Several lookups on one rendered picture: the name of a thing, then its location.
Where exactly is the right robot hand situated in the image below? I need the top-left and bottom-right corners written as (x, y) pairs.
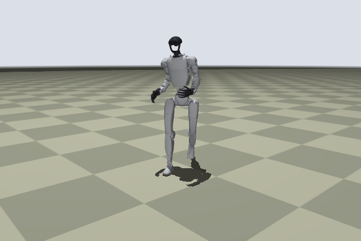
top-left (151, 88), bottom-right (161, 103)

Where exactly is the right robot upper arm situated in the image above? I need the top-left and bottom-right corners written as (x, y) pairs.
top-left (161, 58), bottom-right (171, 82)

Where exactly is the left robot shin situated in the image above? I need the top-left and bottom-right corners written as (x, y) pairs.
top-left (189, 134), bottom-right (196, 151)

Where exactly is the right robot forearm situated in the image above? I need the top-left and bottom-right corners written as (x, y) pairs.
top-left (160, 78), bottom-right (170, 94)

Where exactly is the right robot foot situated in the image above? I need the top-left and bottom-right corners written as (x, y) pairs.
top-left (163, 165), bottom-right (174, 174)

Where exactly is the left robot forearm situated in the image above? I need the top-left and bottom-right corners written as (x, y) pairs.
top-left (191, 76), bottom-right (200, 94)

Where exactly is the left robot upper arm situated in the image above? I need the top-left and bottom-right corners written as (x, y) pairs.
top-left (186, 56), bottom-right (199, 81)

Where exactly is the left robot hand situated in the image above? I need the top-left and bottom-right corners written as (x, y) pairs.
top-left (178, 86), bottom-right (195, 98)

